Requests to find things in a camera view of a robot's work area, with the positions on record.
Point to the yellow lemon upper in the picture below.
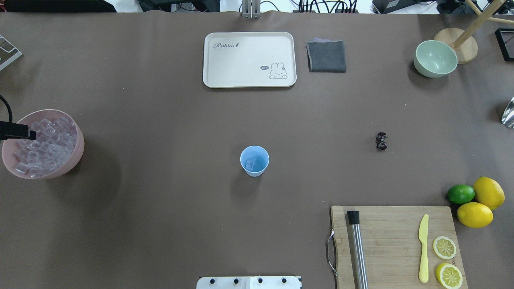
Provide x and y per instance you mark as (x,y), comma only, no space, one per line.
(488,192)

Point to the yellow plastic knife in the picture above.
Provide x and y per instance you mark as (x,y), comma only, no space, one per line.
(423,273)

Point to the wooden stand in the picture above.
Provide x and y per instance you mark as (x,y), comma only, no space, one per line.
(462,42)

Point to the grey folded cloth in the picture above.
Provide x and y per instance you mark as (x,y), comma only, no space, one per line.
(326,56)

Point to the green lime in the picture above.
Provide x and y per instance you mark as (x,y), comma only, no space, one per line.
(460,194)

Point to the black frame object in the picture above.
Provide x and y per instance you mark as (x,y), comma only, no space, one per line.
(504,37)

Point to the silver foil object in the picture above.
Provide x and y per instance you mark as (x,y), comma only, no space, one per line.
(507,118)

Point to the lemon slice lower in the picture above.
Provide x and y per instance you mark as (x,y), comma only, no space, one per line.
(449,276)

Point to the yellow lemon lower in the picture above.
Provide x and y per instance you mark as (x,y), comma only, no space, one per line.
(475,215)

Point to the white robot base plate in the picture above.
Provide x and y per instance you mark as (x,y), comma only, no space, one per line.
(250,282)

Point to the steel muddler black tip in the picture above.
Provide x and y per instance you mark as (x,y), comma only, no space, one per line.
(357,249)

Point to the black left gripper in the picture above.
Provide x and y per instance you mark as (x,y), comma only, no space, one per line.
(16,131)

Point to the cream rabbit tray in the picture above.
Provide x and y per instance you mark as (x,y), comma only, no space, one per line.
(249,60)

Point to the green ceramic bowl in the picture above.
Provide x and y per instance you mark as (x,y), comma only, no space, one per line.
(434,59)

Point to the yellow lemon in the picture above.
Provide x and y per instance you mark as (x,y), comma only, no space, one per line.
(475,215)
(488,192)

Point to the lemon slice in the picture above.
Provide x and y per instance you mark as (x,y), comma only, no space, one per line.
(444,247)
(449,276)

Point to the wooden cutting board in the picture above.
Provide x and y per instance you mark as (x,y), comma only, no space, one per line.
(390,244)

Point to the metal clamp bracket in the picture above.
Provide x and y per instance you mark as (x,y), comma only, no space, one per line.
(251,9)

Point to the pink bowl of ice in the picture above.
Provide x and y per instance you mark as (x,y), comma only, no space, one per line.
(56,146)

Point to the lemon slice upper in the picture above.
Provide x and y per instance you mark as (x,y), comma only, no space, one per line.
(444,247)

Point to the blue plastic cup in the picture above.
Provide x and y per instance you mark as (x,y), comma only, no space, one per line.
(254,160)

